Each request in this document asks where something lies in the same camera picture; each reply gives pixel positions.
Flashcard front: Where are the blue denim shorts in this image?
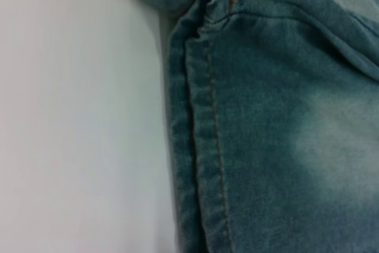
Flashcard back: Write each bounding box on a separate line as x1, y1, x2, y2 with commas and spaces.
134, 0, 379, 253

